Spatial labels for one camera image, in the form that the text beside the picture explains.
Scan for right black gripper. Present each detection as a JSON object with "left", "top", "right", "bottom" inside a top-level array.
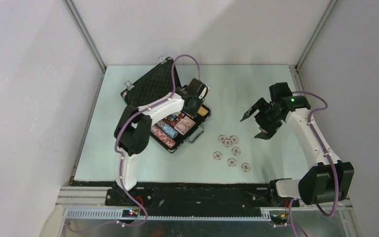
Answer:
[{"left": 241, "top": 97, "right": 283, "bottom": 140}]

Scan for black poker set case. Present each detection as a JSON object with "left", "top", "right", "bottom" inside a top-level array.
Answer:
[{"left": 121, "top": 57, "right": 211, "bottom": 153}]

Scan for light blue chip stack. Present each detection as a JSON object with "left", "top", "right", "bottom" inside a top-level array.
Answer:
[{"left": 162, "top": 124, "right": 178, "bottom": 139}]

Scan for purple grey chip stack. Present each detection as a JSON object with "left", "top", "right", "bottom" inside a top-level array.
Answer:
[{"left": 155, "top": 120, "right": 169, "bottom": 129}]

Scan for white red chip stack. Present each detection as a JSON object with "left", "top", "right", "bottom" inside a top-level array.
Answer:
[{"left": 212, "top": 134, "right": 251, "bottom": 173}]

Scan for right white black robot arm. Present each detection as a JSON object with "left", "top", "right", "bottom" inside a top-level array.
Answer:
[{"left": 242, "top": 82, "right": 354, "bottom": 206}]

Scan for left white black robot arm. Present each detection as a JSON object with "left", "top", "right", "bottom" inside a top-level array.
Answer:
[{"left": 114, "top": 78, "right": 210, "bottom": 206}]

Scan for yellow poker chip stack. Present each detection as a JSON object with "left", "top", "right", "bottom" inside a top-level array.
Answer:
[{"left": 197, "top": 106, "right": 210, "bottom": 117}]

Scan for red playing card deck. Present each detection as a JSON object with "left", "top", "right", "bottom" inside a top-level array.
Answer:
[{"left": 174, "top": 117, "right": 195, "bottom": 135}]

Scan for red dice in case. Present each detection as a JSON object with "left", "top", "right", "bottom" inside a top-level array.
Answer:
[{"left": 169, "top": 113, "right": 186, "bottom": 127}]

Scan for red white chip row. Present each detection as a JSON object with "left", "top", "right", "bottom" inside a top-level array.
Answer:
[{"left": 151, "top": 125, "right": 176, "bottom": 149}]

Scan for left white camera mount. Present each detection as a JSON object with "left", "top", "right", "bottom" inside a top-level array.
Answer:
[{"left": 198, "top": 84, "right": 211, "bottom": 100}]

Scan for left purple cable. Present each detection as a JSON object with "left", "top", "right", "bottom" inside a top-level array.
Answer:
[{"left": 114, "top": 54, "right": 201, "bottom": 228}]

